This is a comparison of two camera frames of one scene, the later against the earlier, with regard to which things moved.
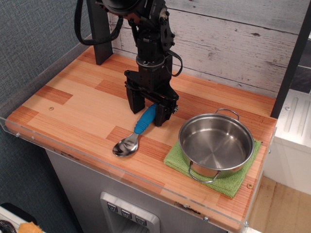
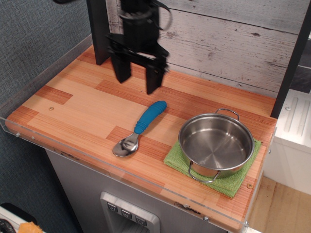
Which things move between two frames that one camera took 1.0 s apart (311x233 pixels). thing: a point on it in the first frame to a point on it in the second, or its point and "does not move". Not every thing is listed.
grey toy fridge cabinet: (84, 185) does not move
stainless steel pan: (218, 144) does not move
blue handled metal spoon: (129, 146) does not move
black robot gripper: (156, 83) to (140, 35)
